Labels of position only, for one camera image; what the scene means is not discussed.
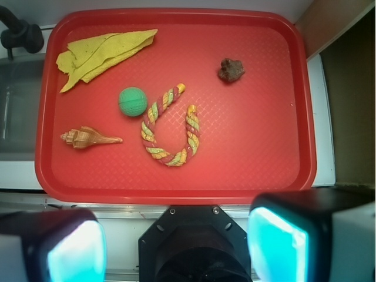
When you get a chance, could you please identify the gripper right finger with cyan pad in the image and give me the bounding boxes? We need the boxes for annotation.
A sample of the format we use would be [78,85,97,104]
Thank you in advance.
[247,188,375,281]

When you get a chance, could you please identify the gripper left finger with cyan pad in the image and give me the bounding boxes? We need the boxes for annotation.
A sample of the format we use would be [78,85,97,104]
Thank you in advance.
[1,209,107,281]

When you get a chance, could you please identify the brown spiral seashell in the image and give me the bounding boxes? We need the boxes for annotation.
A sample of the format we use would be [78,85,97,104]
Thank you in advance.
[60,126,123,149]

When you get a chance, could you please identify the red plastic tray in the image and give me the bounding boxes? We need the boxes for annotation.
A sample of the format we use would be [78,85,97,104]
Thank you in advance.
[35,8,316,205]

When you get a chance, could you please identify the green golf ball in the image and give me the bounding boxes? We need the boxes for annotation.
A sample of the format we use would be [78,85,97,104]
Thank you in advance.
[118,87,147,117]

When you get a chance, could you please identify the steel sink basin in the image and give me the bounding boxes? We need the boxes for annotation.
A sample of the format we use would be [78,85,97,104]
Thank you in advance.
[1,54,45,161]

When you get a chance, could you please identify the yellow cloth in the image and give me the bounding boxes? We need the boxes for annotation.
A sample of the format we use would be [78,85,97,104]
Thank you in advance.
[56,29,158,93]

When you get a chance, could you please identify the dark brown rock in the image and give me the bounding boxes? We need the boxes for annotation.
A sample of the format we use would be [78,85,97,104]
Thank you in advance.
[217,58,246,83]

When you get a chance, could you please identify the multicolour twisted rope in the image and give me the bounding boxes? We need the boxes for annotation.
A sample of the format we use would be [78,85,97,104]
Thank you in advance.
[140,83,202,167]

